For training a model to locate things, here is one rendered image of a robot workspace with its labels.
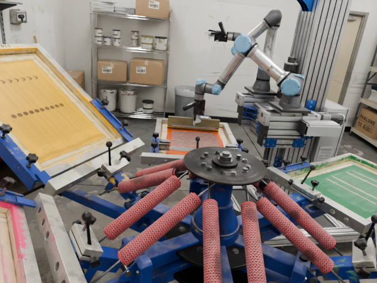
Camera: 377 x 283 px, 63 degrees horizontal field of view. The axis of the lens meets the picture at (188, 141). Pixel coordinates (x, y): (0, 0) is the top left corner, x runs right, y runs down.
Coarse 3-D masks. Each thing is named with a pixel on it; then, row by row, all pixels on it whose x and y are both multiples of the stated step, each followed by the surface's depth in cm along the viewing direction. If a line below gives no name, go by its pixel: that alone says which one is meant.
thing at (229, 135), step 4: (160, 120) 248; (164, 120) 252; (156, 124) 239; (160, 124) 239; (220, 124) 255; (224, 124) 254; (156, 128) 230; (160, 128) 232; (224, 128) 248; (228, 128) 246; (156, 132) 223; (224, 132) 247; (228, 132) 237; (228, 136) 230; (232, 136) 229; (228, 140) 229; (232, 140) 221
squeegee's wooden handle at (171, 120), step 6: (168, 120) 240; (174, 120) 240; (180, 120) 240; (186, 120) 240; (192, 120) 240; (204, 120) 241; (210, 120) 241; (216, 120) 242; (198, 126) 243; (204, 126) 243; (210, 126) 243; (216, 126) 243
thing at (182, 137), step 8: (168, 128) 243; (168, 136) 226; (176, 136) 228; (184, 136) 229; (192, 136) 231; (176, 144) 214; (184, 144) 215; (192, 144) 217; (168, 152) 201; (176, 152) 202; (184, 152) 203
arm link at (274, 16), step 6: (270, 12) 244; (276, 12) 243; (264, 18) 245; (270, 18) 242; (276, 18) 243; (264, 24) 245; (270, 24) 244; (252, 30) 250; (258, 30) 248; (264, 30) 249; (234, 48) 256; (234, 54) 258
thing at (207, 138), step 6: (198, 132) 241; (204, 132) 243; (210, 132) 244; (216, 132) 245; (204, 138) 230; (210, 138) 231; (216, 138) 232; (204, 144) 219; (210, 144) 220; (216, 144) 221; (222, 144) 222
